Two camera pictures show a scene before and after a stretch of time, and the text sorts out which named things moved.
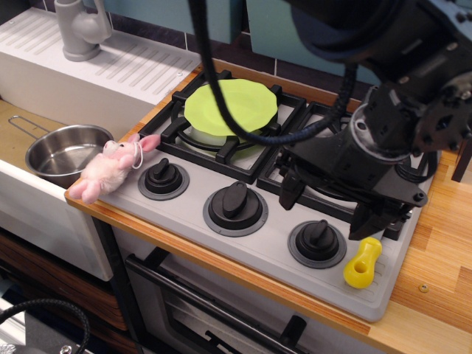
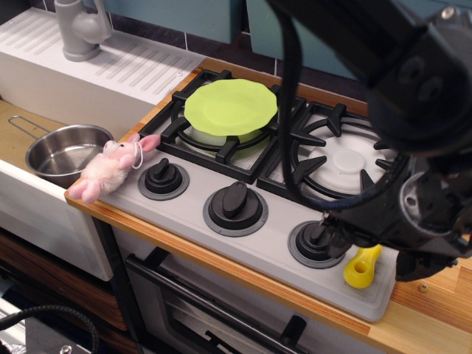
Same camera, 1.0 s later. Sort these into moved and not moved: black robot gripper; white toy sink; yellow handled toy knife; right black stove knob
Moved: black robot gripper
Not moved: yellow handled toy knife; white toy sink; right black stove knob
